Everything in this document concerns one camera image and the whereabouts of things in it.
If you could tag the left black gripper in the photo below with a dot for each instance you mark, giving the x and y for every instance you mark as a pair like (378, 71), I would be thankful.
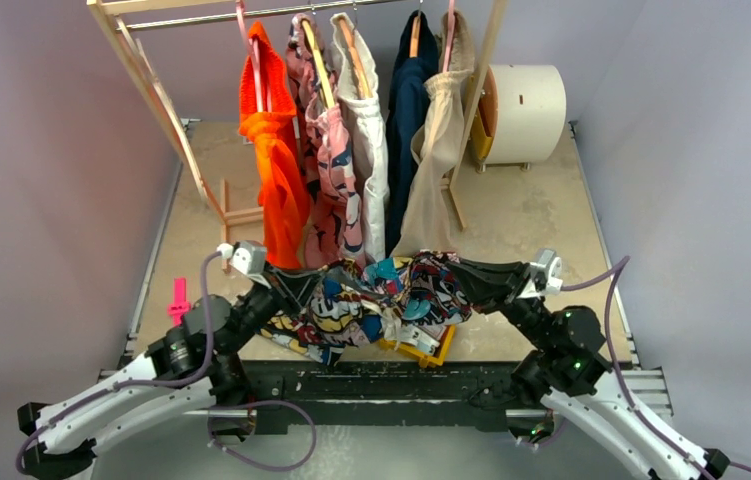
(292, 291)

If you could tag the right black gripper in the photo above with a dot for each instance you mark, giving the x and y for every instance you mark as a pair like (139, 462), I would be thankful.
(504, 283)

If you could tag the colourful comic print shorts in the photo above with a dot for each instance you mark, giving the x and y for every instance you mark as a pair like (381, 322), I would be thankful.
(357, 306)

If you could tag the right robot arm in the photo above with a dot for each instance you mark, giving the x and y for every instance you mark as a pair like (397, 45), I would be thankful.
(567, 372)

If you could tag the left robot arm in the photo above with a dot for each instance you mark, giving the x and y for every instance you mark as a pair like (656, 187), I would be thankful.
(195, 365)

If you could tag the pink patterned shorts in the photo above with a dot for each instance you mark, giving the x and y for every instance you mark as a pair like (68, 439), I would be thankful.
(335, 230)

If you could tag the beige shorts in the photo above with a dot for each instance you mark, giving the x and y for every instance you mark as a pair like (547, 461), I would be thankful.
(437, 149)

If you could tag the white shorts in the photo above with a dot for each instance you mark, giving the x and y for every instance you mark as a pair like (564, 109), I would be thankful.
(366, 126)

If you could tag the navy blue shorts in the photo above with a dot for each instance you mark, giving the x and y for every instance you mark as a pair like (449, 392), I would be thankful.
(407, 104)

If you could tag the orange wooden hanger navy shorts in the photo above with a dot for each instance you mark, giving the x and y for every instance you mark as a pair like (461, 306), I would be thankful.
(415, 35)

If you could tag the pink hanger under beige shorts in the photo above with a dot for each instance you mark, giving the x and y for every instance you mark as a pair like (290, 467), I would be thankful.
(448, 36)

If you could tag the pink hanger under orange shorts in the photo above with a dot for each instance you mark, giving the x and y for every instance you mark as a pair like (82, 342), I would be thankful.
(253, 52)

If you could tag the white items in bin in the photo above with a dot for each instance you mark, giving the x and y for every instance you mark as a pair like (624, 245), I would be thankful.
(416, 338)

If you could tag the yellow plastic bin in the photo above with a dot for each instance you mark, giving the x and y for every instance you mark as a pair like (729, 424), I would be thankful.
(444, 333)

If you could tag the pink plastic clip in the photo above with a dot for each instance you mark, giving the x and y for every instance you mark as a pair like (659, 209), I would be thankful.
(179, 304)

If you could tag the white cylindrical drum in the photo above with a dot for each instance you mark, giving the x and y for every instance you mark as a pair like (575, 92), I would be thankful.
(520, 115)

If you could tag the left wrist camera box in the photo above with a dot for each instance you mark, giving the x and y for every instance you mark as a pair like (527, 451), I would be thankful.
(249, 258)

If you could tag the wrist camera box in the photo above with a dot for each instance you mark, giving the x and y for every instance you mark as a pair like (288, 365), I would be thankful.
(544, 275)
(249, 258)

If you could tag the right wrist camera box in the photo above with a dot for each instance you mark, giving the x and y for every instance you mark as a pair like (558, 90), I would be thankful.
(544, 275)

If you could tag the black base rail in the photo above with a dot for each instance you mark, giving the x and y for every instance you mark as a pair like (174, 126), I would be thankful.
(272, 395)

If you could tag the metal hanging rail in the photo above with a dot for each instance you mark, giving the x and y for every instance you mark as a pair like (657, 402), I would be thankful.
(256, 14)

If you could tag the wooden clothes rack frame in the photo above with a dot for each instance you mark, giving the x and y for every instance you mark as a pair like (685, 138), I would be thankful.
(104, 12)

